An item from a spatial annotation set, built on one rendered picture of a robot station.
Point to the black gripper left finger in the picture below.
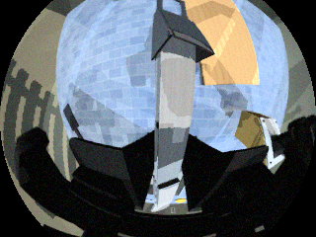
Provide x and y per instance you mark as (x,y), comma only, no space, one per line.
(133,163)

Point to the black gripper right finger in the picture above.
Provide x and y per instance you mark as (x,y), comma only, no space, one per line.
(204,168)

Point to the yellow flat disc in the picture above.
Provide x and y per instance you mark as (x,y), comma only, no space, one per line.
(180,199)

